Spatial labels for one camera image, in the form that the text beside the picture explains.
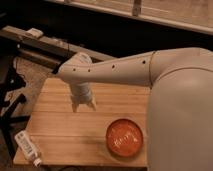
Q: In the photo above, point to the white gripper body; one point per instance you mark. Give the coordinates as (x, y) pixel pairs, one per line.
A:
(80, 93)

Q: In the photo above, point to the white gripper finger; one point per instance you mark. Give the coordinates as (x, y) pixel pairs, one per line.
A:
(74, 107)
(92, 104)

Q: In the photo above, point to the white plastic bottle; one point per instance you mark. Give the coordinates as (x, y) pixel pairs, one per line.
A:
(30, 151)

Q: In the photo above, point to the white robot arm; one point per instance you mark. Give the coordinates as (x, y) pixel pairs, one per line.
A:
(180, 108)

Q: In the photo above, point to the orange ceramic bowl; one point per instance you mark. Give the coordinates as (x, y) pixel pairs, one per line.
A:
(124, 138)

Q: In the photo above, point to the wooden cutting board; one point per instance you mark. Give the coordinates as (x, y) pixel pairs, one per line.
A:
(65, 137)

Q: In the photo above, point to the small white box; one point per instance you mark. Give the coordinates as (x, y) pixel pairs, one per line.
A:
(34, 33)

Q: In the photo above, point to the long metal rail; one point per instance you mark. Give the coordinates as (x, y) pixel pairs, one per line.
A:
(54, 46)

